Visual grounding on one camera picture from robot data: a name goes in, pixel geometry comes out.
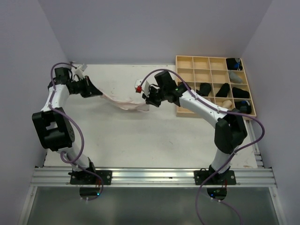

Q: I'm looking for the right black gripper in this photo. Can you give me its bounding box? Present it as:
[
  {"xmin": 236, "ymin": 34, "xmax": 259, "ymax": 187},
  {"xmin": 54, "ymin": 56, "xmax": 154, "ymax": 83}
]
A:
[{"xmin": 142, "ymin": 84, "xmax": 167, "ymax": 107}]

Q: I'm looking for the white pink-trimmed underwear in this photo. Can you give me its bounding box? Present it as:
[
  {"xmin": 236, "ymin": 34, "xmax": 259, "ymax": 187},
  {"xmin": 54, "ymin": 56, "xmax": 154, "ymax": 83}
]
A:
[{"xmin": 100, "ymin": 93, "xmax": 150, "ymax": 112}]

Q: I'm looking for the black striped underwear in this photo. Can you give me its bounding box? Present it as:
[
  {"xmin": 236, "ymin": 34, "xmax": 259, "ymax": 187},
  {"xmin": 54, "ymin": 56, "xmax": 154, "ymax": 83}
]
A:
[{"xmin": 196, "ymin": 82, "xmax": 211, "ymax": 97}]

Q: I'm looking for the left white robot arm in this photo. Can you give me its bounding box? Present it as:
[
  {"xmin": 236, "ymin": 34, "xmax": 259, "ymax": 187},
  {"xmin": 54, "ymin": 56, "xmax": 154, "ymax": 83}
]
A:
[{"xmin": 32, "ymin": 63, "xmax": 103, "ymax": 184}]

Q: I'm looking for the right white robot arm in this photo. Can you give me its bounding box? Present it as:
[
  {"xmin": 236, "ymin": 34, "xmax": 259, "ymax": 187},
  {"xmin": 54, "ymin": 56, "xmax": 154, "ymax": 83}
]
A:
[{"xmin": 135, "ymin": 69, "xmax": 248, "ymax": 184}]

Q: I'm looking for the black rolled underwear middle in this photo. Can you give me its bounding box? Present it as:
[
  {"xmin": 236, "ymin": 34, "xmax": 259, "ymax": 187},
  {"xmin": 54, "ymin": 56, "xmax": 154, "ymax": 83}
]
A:
[{"xmin": 215, "ymin": 83, "xmax": 230, "ymax": 98}]

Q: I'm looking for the beige rolled underwear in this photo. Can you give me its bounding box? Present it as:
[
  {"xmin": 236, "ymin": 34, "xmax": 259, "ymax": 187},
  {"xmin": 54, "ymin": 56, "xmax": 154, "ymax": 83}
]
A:
[{"xmin": 222, "ymin": 100, "xmax": 233, "ymax": 110}]

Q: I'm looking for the grey rolled underwear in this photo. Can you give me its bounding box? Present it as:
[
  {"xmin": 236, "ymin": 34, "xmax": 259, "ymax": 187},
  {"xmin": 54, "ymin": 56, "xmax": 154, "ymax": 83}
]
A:
[{"xmin": 228, "ymin": 71, "xmax": 243, "ymax": 83}]

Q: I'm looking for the black rolled underwear right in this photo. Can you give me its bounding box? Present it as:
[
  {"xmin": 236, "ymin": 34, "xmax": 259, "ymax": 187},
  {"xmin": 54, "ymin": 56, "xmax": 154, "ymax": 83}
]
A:
[{"xmin": 232, "ymin": 87, "xmax": 250, "ymax": 98}]

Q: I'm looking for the black blue rolled underwear top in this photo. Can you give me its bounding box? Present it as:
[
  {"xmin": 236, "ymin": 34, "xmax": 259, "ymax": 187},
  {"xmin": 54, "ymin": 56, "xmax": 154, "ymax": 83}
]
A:
[{"xmin": 225, "ymin": 58, "xmax": 243, "ymax": 71}]

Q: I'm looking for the black blue rolled underwear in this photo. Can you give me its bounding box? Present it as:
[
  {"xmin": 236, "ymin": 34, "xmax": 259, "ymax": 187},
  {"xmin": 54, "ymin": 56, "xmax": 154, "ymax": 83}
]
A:
[
  {"xmin": 234, "ymin": 100, "xmax": 252, "ymax": 114},
  {"xmin": 225, "ymin": 58, "xmax": 243, "ymax": 71}
]

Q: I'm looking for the black blue rolled underwear bottom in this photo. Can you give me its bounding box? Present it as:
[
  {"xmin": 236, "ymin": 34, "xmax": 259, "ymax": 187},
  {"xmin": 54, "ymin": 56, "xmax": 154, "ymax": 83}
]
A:
[{"xmin": 234, "ymin": 100, "xmax": 252, "ymax": 114}]

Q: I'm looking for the wooden compartment organizer box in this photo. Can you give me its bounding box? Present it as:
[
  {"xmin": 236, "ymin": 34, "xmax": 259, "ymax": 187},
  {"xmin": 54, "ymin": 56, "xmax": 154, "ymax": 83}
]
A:
[{"xmin": 175, "ymin": 55, "xmax": 256, "ymax": 117}]

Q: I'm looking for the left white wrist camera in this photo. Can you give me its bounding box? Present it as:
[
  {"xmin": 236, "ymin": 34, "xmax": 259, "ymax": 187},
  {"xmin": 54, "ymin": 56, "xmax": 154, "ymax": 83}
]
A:
[{"xmin": 74, "ymin": 64, "xmax": 88, "ymax": 77}]

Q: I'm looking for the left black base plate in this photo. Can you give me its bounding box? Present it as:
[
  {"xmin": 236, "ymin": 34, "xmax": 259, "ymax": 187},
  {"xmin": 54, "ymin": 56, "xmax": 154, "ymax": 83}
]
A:
[{"xmin": 68, "ymin": 170, "xmax": 113, "ymax": 185}]

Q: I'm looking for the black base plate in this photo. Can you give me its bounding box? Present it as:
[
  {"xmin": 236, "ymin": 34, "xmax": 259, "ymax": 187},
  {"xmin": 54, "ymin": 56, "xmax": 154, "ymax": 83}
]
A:
[
  {"xmin": 68, "ymin": 170, "xmax": 113, "ymax": 185},
  {"xmin": 194, "ymin": 168, "xmax": 237, "ymax": 186}
]

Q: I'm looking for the aluminium mounting rail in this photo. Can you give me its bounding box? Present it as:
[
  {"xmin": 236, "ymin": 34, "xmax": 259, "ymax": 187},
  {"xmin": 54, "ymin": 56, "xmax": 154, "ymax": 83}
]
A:
[{"xmin": 30, "ymin": 167, "xmax": 277, "ymax": 188}]

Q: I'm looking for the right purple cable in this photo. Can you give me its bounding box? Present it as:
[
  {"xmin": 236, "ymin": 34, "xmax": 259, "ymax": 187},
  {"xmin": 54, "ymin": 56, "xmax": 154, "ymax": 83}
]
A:
[{"xmin": 140, "ymin": 69, "xmax": 265, "ymax": 225}]

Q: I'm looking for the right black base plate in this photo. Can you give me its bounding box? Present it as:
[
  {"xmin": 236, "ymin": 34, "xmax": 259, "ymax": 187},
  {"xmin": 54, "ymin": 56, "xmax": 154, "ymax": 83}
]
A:
[{"xmin": 194, "ymin": 168, "xmax": 237, "ymax": 186}]

